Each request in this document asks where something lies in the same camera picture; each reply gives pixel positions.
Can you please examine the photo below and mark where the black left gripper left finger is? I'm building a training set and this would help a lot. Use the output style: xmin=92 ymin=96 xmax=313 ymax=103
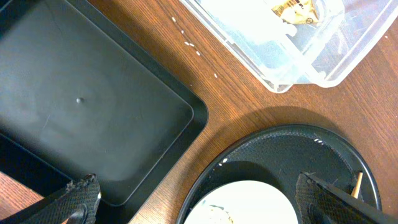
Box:
xmin=1 ymin=174 xmax=101 ymax=224

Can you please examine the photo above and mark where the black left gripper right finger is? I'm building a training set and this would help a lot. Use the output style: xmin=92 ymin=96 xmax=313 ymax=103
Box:
xmin=295 ymin=172 xmax=397 ymax=224

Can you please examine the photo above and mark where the white tissue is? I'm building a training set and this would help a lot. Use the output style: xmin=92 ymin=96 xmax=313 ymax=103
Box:
xmin=200 ymin=0 xmax=297 ymax=44

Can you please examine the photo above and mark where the gold coffee sachet wrapper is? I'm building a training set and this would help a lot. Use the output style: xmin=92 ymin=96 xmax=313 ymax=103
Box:
xmin=271 ymin=0 xmax=319 ymax=24

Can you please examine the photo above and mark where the clear plastic waste container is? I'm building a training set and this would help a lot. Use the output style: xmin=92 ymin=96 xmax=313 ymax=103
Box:
xmin=183 ymin=0 xmax=397 ymax=93

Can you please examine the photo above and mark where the wooden chopstick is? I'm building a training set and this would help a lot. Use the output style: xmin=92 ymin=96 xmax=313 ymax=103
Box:
xmin=351 ymin=172 xmax=363 ymax=198

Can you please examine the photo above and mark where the round black serving tray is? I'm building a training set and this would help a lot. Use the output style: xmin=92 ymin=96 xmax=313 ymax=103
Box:
xmin=177 ymin=124 xmax=382 ymax=223

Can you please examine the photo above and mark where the grey plate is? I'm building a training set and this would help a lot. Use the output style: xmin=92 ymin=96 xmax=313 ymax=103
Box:
xmin=184 ymin=180 xmax=299 ymax=224

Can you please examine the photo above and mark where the black rectangular bin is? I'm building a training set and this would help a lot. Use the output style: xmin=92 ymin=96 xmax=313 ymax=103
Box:
xmin=1 ymin=0 xmax=208 ymax=223

